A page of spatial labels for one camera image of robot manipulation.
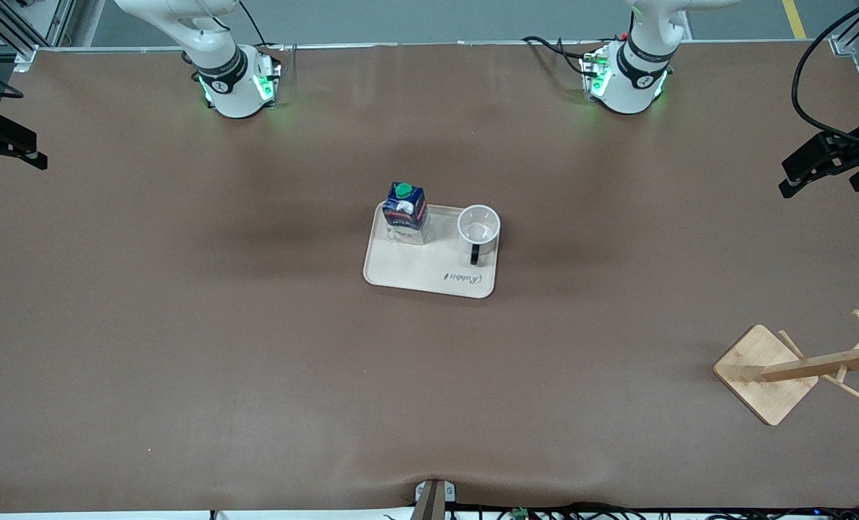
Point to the blue milk carton green cap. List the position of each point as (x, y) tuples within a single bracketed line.
[(406, 213)]

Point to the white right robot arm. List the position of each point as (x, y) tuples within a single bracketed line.
[(227, 87)]

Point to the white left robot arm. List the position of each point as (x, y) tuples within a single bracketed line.
[(631, 87)]

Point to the cream rabbit print tray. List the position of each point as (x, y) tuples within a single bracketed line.
[(429, 274)]

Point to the wooden mug rack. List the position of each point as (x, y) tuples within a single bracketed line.
[(761, 379)]

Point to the brown table mat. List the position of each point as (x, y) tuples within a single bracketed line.
[(256, 375)]

